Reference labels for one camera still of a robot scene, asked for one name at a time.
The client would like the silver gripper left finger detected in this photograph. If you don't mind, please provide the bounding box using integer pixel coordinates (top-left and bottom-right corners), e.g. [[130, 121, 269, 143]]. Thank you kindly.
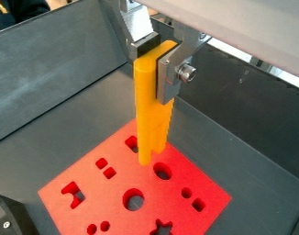
[[114, 0, 160, 61]]

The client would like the grey enclosure bin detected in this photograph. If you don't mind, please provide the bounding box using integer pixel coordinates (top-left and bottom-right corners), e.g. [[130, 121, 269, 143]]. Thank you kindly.
[[0, 0, 299, 235]]

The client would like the red shape-sorting block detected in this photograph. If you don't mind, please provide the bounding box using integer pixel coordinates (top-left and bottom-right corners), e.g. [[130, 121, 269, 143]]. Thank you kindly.
[[38, 121, 233, 235]]

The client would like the black curved holder stand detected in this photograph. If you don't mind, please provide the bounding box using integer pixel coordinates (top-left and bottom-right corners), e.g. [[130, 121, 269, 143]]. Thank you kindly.
[[0, 195, 39, 235]]

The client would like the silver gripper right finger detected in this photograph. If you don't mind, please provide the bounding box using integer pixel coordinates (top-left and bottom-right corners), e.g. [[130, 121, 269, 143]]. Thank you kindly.
[[158, 21, 213, 105]]

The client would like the yellow square-circle peg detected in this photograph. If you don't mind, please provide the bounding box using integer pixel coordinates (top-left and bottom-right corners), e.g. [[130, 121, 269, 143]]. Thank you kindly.
[[134, 40, 177, 165]]

